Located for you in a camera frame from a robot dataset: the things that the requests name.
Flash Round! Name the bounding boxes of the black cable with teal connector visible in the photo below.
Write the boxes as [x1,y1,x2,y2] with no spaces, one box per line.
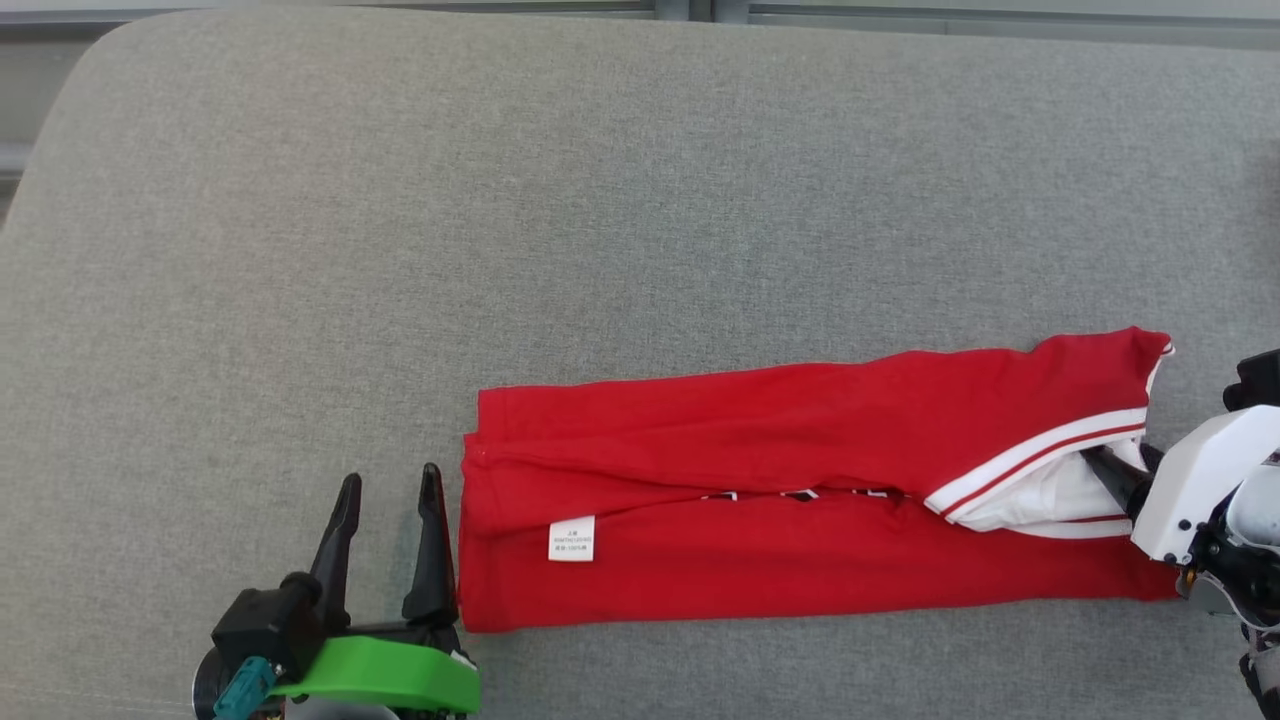
[212,656,278,720]

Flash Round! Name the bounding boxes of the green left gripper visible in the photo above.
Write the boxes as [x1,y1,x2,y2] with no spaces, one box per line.
[268,462,483,716]

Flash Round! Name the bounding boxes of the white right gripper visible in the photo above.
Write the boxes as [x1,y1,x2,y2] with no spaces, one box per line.
[1080,404,1280,567]

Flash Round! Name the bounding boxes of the red shorts with number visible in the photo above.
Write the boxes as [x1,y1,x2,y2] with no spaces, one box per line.
[457,326,1179,634]

